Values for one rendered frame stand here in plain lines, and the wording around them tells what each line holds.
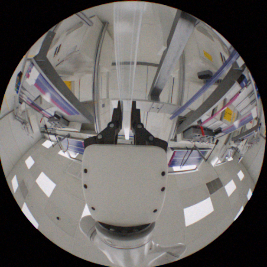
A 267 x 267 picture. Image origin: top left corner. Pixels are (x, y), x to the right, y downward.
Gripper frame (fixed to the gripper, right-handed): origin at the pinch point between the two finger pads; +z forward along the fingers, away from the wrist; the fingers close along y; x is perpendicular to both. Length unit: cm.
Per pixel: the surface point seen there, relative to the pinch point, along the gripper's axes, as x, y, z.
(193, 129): -26, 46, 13
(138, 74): -72, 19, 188
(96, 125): -50, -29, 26
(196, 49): 22, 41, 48
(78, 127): -51, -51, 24
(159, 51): 8.7, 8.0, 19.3
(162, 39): 13.3, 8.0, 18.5
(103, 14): 55, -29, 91
